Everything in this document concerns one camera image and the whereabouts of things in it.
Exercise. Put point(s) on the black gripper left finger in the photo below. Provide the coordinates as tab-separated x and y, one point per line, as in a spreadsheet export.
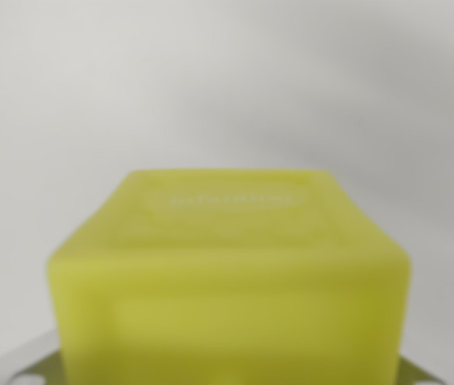
26	365

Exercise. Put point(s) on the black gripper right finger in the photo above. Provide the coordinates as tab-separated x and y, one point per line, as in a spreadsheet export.
415	375

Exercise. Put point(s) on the yellow cube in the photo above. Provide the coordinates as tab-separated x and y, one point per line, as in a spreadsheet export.
231	297

